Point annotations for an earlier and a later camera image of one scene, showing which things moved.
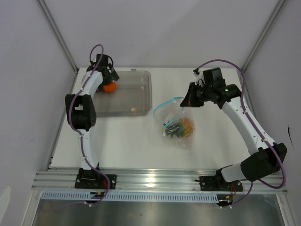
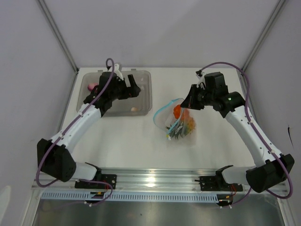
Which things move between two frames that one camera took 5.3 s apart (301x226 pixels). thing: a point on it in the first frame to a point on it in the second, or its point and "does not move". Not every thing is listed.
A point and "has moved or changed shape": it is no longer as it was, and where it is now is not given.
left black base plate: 95,181 does not move
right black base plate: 209,183 does not move
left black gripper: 113,76 to 133,91
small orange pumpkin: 110,88 has moved or changed shape
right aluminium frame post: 278,7 does not move
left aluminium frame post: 48,15 does not move
